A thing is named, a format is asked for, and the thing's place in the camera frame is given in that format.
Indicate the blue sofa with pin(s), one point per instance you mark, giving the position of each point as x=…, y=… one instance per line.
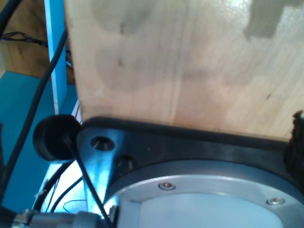
x=14, y=99

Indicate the black round connector cap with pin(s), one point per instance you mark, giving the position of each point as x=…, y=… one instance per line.
x=54, y=137

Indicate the white upright panel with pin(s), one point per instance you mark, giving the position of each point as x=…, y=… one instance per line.
x=55, y=59

